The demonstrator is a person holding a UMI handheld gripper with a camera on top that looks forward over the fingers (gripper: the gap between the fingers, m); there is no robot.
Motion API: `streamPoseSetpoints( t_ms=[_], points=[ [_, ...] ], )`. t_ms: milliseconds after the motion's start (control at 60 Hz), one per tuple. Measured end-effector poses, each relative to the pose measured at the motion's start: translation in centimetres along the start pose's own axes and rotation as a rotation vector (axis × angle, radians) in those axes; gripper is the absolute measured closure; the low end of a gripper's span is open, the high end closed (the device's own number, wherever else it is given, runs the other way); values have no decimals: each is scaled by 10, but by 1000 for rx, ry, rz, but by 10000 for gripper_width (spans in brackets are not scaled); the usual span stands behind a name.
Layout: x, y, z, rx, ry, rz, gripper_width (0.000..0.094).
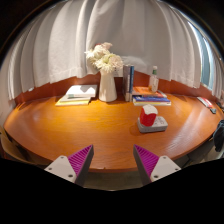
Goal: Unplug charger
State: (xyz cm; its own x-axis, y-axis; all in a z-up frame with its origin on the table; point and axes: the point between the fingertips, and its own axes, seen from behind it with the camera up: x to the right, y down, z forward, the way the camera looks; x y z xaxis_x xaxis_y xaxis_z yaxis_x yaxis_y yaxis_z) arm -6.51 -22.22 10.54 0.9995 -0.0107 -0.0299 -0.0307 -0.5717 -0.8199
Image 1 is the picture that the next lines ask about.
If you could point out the grey power strip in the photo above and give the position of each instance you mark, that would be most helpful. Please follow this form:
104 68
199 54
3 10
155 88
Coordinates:
160 126

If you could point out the red flat book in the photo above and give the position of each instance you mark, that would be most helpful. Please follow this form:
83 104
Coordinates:
162 94

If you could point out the blue flat book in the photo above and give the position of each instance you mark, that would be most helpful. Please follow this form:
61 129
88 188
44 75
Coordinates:
151 100

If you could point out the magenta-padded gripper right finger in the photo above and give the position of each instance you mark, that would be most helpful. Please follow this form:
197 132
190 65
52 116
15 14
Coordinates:
163 166

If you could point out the white curtain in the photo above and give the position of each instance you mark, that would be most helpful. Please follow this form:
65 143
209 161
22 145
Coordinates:
133 33

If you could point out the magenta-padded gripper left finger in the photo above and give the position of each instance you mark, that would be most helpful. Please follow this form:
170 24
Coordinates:
63 168

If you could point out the clear bottle green cap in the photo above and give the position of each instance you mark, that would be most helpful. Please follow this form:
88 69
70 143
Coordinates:
153 81

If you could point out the glass window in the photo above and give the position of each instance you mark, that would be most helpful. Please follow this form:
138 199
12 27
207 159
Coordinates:
205 63

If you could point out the red booklet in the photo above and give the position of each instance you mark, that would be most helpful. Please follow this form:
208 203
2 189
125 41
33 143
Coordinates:
204 101

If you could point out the yellow flat book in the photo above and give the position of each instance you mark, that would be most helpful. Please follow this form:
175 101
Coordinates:
71 102

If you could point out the wooden chair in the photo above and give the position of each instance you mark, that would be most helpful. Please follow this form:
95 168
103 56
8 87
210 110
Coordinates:
10 146

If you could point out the orange flat book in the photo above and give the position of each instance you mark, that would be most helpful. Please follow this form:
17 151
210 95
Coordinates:
145 91

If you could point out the small dark object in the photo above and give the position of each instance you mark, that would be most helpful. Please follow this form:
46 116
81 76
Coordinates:
213 110

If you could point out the red and white charger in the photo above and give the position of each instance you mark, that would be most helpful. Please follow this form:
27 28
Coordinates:
148 116

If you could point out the dark bag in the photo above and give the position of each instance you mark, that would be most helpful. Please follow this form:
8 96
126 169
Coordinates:
219 135

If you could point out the white ceramic vase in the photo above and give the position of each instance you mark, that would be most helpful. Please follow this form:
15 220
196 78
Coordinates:
107 88

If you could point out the grey standing book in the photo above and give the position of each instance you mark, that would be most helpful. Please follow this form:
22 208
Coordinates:
126 81

